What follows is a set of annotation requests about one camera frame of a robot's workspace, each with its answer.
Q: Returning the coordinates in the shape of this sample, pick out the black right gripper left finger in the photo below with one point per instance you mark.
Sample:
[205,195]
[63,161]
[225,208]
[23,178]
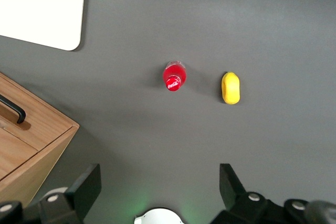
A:
[86,190]

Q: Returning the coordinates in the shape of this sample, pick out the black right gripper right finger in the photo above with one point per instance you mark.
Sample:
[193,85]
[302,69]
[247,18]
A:
[231,195]

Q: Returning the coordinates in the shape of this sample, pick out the small red coke bottle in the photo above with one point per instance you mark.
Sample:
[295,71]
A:
[174,77]

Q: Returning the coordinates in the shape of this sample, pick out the beige rectangular tray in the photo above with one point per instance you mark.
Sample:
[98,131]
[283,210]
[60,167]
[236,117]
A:
[39,3]

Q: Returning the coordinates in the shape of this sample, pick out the wooden two-drawer cabinet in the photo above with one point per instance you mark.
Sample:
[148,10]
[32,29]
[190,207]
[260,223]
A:
[50,137]

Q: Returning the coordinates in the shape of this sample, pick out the yellow lemon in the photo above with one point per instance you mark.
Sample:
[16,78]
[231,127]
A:
[231,89]

